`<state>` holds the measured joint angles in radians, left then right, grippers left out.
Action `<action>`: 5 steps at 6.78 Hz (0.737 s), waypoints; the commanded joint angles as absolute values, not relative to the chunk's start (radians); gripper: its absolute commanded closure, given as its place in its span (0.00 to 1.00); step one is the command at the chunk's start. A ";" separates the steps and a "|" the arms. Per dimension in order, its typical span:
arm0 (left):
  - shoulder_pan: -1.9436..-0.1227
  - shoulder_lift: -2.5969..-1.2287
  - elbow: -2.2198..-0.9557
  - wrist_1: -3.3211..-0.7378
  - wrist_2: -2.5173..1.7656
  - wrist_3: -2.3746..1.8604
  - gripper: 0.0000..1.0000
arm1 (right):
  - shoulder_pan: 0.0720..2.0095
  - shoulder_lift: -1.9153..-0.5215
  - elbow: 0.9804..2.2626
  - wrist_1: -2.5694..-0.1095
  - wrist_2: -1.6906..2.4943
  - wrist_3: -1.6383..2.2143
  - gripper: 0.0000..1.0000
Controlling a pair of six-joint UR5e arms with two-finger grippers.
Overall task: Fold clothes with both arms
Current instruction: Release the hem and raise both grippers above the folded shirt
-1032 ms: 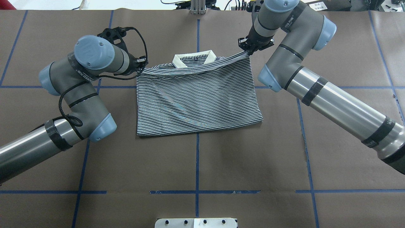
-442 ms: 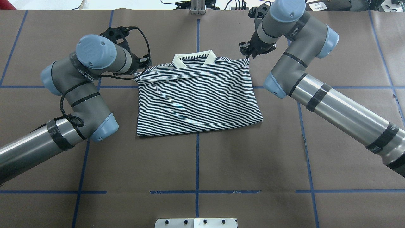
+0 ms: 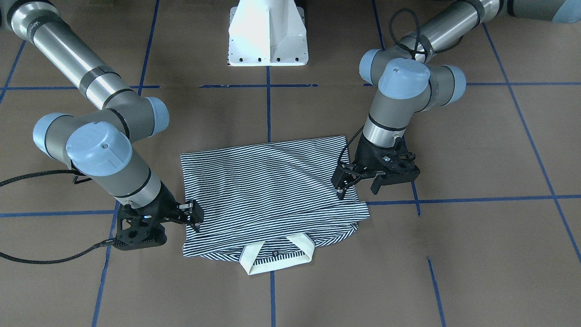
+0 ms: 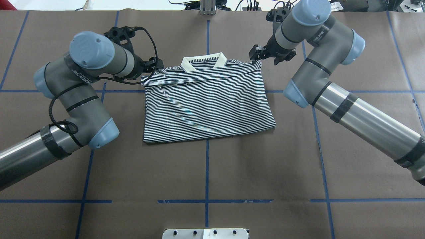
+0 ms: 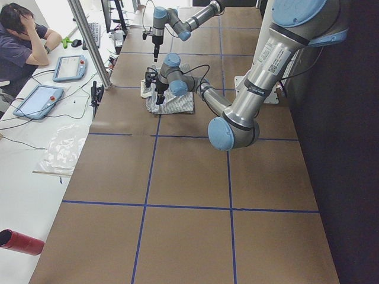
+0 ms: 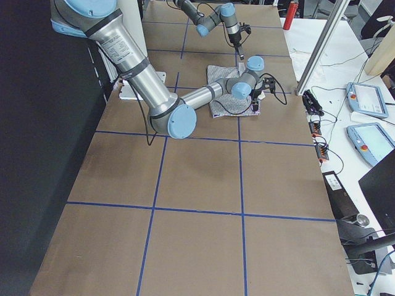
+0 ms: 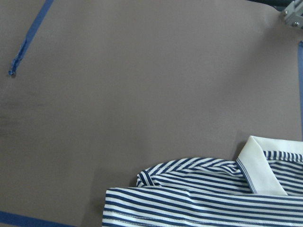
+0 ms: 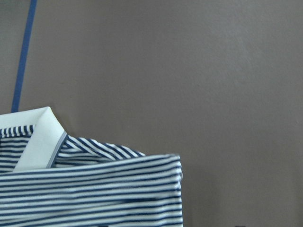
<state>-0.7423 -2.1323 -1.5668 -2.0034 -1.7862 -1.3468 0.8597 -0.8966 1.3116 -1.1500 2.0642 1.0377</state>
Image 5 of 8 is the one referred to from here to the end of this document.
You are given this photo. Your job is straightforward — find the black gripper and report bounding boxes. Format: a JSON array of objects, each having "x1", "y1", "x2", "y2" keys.
[
  {"x1": 144, "y1": 67, "x2": 169, "y2": 105},
  {"x1": 143, "y1": 27, "x2": 165, "y2": 62}
]

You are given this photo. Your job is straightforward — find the navy white striped polo shirt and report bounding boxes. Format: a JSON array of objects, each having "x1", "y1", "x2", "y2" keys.
[{"x1": 140, "y1": 79, "x2": 195, "y2": 115}]

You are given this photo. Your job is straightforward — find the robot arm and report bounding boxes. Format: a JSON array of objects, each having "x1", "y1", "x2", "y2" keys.
[
  {"x1": 143, "y1": 0, "x2": 227, "y2": 63},
  {"x1": 145, "y1": 1, "x2": 351, "y2": 151}
]

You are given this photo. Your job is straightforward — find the black monitor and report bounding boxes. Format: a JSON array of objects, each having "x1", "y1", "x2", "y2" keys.
[{"x1": 101, "y1": 0, "x2": 127, "y2": 35}]

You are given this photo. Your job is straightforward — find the black power strip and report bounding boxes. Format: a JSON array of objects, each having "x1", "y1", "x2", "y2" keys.
[{"x1": 91, "y1": 80, "x2": 105, "y2": 120}]

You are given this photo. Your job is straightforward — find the black keyboard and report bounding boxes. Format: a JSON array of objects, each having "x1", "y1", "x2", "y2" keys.
[{"x1": 88, "y1": 22, "x2": 101, "y2": 48}]

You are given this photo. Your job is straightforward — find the black computer mouse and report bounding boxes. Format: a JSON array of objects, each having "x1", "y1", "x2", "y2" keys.
[{"x1": 71, "y1": 39, "x2": 82, "y2": 48}]

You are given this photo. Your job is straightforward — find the upper teach pendant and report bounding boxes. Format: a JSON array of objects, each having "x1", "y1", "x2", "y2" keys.
[{"x1": 53, "y1": 54, "x2": 87, "y2": 82}]

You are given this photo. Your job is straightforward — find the teach pendant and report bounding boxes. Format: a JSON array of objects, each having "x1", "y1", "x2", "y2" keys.
[
  {"x1": 13, "y1": 85, "x2": 64, "y2": 120},
  {"x1": 53, "y1": 54, "x2": 87, "y2": 82}
]

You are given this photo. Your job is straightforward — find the clear plastic bag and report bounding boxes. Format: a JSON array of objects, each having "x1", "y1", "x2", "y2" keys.
[{"x1": 33, "y1": 124, "x2": 89, "y2": 176}]

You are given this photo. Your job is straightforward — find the lower teach pendant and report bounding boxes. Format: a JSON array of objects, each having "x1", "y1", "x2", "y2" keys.
[{"x1": 13, "y1": 85, "x2": 64, "y2": 120}]

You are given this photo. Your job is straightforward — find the seated person dark shirt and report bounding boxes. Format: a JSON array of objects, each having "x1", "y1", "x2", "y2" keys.
[{"x1": 1, "y1": 3, "x2": 62, "y2": 98}]

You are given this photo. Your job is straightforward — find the red cylinder bottle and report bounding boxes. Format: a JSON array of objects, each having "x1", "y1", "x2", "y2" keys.
[{"x1": 1, "y1": 229, "x2": 45, "y2": 256}]

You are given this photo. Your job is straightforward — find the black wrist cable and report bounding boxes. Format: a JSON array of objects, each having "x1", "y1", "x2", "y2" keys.
[
  {"x1": 146, "y1": 64, "x2": 226, "y2": 119},
  {"x1": 141, "y1": 0, "x2": 156, "y2": 33}
]

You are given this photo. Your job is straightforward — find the green handled tool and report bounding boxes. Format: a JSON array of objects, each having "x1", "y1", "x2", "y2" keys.
[{"x1": 61, "y1": 26, "x2": 78, "y2": 49}]

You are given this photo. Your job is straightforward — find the aluminium frame post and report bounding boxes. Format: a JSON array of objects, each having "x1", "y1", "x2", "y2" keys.
[{"x1": 68, "y1": 0, "x2": 112, "y2": 90}]

